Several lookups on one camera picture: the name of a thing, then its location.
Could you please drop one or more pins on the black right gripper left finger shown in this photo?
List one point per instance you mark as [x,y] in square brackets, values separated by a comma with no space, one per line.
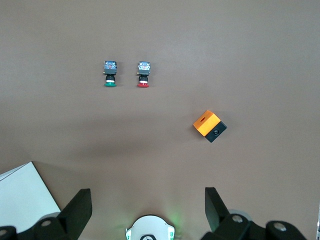
[62,225]

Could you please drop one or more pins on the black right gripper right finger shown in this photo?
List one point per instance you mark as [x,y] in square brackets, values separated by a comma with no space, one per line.
[232,227]

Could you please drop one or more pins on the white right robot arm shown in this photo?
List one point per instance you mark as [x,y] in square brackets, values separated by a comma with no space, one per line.
[150,227]

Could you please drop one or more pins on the white drawer cabinet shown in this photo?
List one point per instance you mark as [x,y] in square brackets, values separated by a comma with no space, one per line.
[22,195]

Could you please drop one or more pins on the orange and black button box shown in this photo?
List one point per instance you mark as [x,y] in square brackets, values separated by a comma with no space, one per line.
[206,122]

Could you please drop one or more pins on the green push button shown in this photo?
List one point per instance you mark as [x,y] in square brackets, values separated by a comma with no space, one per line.
[110,67]

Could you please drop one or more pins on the red push button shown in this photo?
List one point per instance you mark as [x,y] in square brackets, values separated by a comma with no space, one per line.
[144,68]

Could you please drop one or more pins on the brown table cover sheet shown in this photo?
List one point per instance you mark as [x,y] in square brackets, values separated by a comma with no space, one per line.
[160,37]

